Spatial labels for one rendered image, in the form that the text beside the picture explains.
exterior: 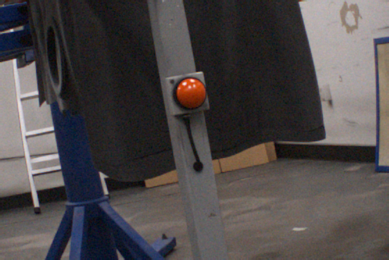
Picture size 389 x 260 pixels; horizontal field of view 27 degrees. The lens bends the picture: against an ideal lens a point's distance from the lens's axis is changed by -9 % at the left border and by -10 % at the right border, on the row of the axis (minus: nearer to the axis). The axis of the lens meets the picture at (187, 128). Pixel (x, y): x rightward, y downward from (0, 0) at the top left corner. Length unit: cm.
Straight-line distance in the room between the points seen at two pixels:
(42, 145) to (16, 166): 25
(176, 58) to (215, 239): 25
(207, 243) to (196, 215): 4
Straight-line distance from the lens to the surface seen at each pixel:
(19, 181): 608
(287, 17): 155
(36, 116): 609
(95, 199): 276
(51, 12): 152
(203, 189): 118
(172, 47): 117
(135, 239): 267
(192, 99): 113
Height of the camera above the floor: 67
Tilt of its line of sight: 3 degrees down
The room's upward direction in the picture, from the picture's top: 10 degrees counter-clockwise
